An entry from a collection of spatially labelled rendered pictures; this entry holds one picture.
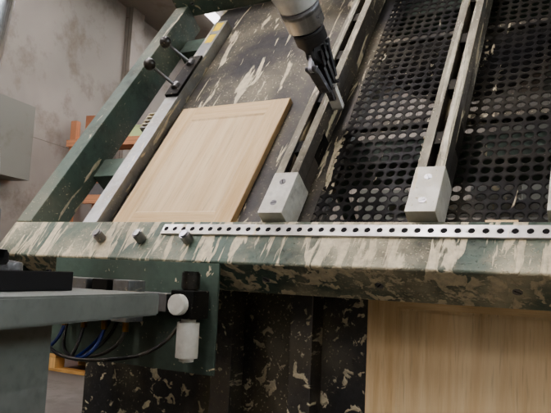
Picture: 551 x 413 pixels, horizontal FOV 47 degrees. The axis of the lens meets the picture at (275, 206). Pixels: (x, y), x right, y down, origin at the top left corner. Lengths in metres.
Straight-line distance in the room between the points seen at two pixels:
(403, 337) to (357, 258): 0.29
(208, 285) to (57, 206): 0.71
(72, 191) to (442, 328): 1.16
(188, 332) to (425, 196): 0.56
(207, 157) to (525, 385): 0.96
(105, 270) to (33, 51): 6.04
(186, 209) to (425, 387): 0.71
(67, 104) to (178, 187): 6.24
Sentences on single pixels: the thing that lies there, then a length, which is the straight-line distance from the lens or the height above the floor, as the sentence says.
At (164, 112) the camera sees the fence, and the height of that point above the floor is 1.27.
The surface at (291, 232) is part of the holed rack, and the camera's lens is 1.35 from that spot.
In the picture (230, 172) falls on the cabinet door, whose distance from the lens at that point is 1.65.
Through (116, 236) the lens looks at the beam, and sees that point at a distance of 1.63.
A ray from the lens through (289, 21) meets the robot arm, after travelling 1.47.
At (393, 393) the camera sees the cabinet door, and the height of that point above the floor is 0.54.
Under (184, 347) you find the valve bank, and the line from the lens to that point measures 1.37.
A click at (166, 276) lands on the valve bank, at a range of 1.47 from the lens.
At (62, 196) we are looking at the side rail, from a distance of 1.99.
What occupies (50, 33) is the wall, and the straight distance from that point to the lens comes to 7.81.
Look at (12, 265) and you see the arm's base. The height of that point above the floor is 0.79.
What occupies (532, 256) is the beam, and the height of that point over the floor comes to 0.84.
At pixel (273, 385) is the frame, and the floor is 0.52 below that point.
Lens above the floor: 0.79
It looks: 6 degrees up
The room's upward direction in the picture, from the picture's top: 3 degrees clockwise
